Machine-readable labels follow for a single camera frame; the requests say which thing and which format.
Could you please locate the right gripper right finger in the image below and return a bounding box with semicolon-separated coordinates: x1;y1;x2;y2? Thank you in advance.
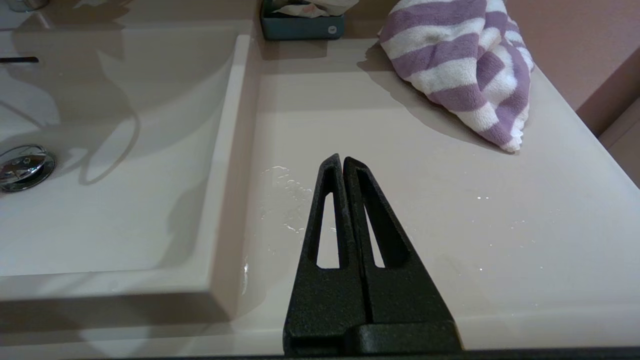
343;156;464;354

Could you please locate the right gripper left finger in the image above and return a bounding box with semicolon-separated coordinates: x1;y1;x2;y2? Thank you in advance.
283;153;369;356

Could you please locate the purple white striped towel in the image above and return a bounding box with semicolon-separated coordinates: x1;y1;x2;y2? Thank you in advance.
378;0;535;153

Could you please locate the chrome faucet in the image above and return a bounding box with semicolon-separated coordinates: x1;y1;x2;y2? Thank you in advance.
2;0;51;13

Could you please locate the white sink basin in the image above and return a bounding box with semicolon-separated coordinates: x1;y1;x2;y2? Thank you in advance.
0;20;261;306

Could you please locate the blue tissue box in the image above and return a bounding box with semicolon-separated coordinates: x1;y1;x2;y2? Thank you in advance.
260;0;347;42

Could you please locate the white tissue sheet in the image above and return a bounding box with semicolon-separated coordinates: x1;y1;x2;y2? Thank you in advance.
272;0;360;19

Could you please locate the chrome drain stopper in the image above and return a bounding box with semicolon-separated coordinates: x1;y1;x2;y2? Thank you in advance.
0;144;57;193

